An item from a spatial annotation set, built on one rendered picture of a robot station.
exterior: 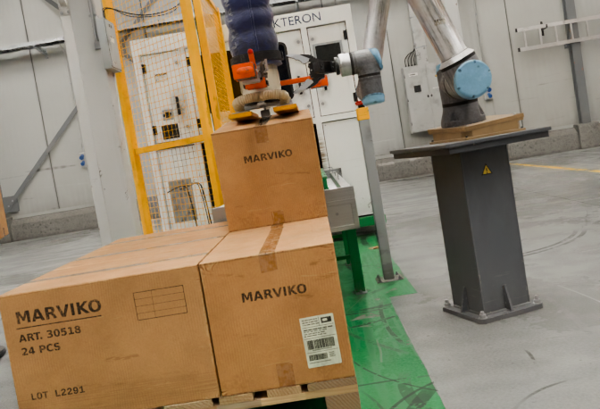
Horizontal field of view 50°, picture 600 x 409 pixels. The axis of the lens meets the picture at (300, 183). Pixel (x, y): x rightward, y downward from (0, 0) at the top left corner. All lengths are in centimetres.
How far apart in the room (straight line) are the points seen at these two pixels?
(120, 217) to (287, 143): 173
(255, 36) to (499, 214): 127
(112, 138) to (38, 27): 934
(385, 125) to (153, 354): 1036
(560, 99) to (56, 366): 1154
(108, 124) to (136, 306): 218
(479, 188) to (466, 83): 45
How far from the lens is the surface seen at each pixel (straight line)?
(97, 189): 626
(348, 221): 313
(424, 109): 1191
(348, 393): 198
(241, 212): 256
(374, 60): 257
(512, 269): 287
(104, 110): 401
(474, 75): 260
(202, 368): 198
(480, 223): 276
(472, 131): 269
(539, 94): 1272
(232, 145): 252
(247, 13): 280
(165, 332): 196
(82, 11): 412
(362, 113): 368
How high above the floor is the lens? 82
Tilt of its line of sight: 3 degrees down
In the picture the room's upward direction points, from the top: 9 degrees counter-clockwise
